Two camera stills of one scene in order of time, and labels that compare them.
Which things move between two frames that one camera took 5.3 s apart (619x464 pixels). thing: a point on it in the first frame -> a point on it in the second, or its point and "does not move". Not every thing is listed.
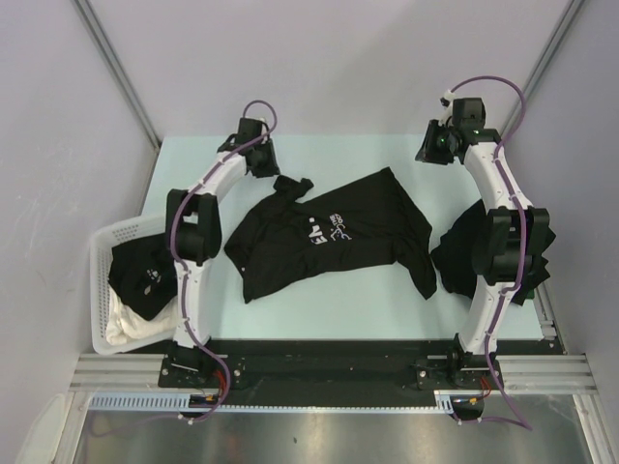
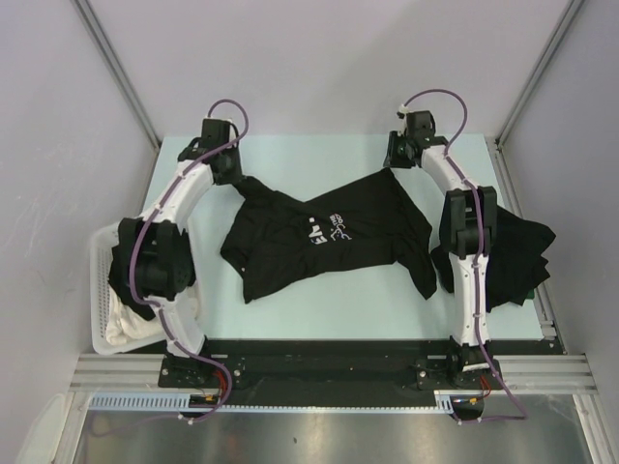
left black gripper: (272, 168) -> (237, 173)
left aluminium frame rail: (121, 373) does not move
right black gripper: (427, 152) -> (393, 159)
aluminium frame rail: (546, 374) does not move
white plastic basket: (103, 242) does not move
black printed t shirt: (280, 237) does not move
